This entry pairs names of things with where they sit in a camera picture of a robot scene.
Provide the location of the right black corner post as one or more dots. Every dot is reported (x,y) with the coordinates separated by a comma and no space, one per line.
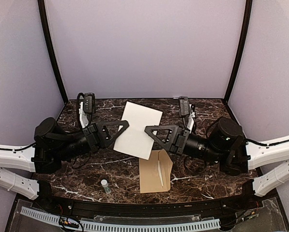
(240,49)

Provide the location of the white slotted cable duct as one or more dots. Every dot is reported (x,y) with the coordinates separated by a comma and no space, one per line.
(86,225)

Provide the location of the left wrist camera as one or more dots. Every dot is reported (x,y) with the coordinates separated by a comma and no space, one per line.
(85,109)

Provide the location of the brown kraft envelope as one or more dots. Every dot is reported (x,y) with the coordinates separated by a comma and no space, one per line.
(148,174)

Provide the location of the black front frame rail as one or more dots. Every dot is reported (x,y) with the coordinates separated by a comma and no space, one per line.
(85,209)

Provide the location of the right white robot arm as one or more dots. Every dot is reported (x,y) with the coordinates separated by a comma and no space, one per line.
(227,146)

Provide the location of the small white-capped glue bottle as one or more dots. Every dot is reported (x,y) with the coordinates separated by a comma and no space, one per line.
(106,186)

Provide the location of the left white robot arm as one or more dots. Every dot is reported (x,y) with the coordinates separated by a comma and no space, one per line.
(52,146)

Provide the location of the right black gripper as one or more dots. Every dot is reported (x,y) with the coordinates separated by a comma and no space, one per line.
(176,139)

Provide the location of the beige lined stationery sheet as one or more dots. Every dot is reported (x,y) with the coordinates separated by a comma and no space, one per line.
(134,141)

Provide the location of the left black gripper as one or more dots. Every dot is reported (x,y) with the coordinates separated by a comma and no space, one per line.
(97,139)

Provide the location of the white letter paper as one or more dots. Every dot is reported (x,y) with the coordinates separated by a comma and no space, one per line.
(160,172)

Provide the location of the black corner post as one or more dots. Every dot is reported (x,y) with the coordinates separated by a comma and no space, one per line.
(240,49)
(50,50)

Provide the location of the left black corner post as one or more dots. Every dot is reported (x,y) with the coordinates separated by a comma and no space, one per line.
(50,50)

